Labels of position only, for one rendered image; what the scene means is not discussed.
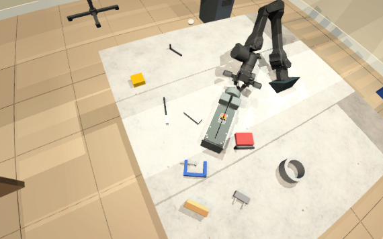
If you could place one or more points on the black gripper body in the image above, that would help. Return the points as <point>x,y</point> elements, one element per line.
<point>246,68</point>

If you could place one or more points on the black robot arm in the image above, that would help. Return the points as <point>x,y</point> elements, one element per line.
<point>278,58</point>

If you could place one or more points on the blue c-clamp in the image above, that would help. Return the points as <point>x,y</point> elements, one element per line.
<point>185,173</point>

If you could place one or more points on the red rectangular block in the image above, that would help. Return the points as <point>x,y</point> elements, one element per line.
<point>244,139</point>

